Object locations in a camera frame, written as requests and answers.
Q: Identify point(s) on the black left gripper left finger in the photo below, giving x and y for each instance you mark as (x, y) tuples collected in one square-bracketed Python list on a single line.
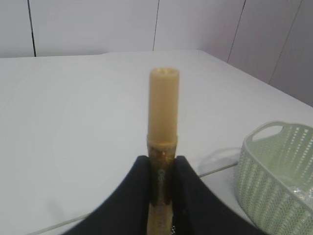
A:
[(125, 212)]

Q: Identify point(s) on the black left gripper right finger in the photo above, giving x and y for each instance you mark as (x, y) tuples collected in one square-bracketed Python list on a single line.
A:
[(198, 211)]

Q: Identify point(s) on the gold glitter pen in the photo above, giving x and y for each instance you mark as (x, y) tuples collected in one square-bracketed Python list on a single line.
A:
[(162, 142)]

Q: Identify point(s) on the green plastic woven basket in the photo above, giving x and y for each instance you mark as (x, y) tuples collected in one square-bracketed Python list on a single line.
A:
[(274, 178)]

